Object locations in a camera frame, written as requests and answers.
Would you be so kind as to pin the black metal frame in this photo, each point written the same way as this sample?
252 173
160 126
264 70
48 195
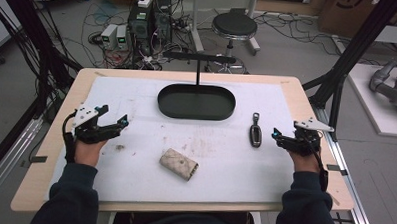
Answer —
355 47
32 29

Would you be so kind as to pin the black tape piece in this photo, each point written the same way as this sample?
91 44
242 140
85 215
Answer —
336 168
38 159

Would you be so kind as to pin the black computer tower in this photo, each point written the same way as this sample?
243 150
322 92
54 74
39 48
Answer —
163 20
140 26

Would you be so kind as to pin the black car key fob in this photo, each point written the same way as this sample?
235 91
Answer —
255 135

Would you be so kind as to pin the black round stool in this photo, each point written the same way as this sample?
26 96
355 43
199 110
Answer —
234 26

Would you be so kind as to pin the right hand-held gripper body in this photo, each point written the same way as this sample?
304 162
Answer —
303 142

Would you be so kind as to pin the wooden table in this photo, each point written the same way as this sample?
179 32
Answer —
295 95

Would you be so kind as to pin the cardboard box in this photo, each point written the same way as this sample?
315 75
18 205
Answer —
350 12

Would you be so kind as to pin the beige quilted key pouch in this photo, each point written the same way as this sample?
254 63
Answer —
178 163

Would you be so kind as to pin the aluminium rail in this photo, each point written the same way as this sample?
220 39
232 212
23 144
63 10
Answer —
11 155
349 187

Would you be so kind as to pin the grey power supply unit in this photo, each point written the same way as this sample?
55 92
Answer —
108 37
121 38

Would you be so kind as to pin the person's right hand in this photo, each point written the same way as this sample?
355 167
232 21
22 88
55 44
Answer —
305 161

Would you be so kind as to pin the person's left hand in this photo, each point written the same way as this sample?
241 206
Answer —
88 152

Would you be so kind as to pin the black oval tray with hanger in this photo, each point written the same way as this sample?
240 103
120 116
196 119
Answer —
196 105

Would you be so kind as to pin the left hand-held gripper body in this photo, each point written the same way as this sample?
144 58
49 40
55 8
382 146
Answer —
86 129

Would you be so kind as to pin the white table mat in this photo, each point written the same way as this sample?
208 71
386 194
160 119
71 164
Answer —
218 166

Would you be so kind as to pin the white floor board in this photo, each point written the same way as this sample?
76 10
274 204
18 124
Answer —
373 108

